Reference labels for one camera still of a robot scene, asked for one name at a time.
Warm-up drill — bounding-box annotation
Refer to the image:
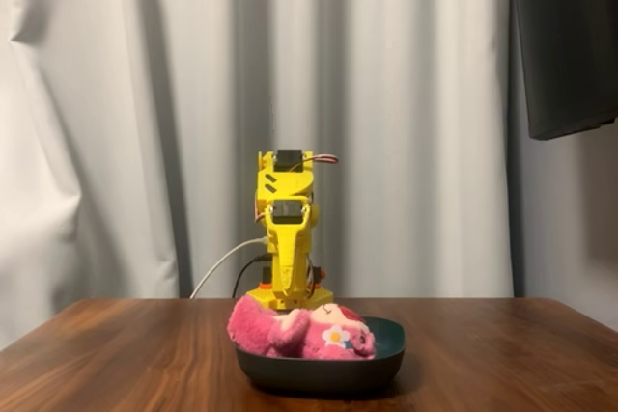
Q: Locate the white power cable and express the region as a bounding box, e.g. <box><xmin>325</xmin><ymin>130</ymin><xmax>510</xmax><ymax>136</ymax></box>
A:
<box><xmin>189</xmin><ymin>236</ymin><xmax>269</xmax><ymax>300</ymax></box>

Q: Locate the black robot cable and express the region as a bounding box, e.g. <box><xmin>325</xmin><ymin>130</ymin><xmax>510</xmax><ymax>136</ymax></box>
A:
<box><xmin>231</xmin><ymin>252</ymin><xmax>271</xmax><ymax>300</ymax></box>

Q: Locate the pink strawberry bear plush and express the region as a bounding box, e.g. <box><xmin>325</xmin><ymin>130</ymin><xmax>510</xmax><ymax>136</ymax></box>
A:
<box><xmin>226</xmin><ymin>296</ymin><xmax>378</xmax><ymax>361</ymax></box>

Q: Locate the black flat monitor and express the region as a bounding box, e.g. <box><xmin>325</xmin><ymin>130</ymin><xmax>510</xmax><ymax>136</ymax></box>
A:
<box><xmin>509</xmin><ymin>0</ymin><xmax>618</xmax><ymax>142</ymax></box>

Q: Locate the red white servo cable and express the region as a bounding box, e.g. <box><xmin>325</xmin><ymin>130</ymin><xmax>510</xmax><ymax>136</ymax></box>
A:
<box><xmin>299</xmin><ymin>152</ymin><xmax>340</xmax><ymax>168</ymax></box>

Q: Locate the dark green square dish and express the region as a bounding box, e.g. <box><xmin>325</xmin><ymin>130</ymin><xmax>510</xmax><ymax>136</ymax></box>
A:
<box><xmin>235</xmin><ymin>316</ymin><xmax>407</xmax><ymax>392</ymax></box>

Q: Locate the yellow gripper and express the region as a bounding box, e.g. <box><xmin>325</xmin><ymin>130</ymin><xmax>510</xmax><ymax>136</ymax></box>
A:
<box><xmin>255</xmin><ymin>171</ymin><xmax>322</xmax><ymax>311</ymax></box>

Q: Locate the light grey curtain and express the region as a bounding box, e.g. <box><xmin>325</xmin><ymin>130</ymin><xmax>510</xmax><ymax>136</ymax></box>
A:
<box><xmin>0</xmin><ymin>0</ymin><xmax>527</xmax><ymax>350</ymax></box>

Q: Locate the yellow robot arm with base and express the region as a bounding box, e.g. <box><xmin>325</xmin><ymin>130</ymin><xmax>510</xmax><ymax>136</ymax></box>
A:
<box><xmin>245</xmin><ymin>148</ymin><xmax>335</xmax><ymax>312</ymax></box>

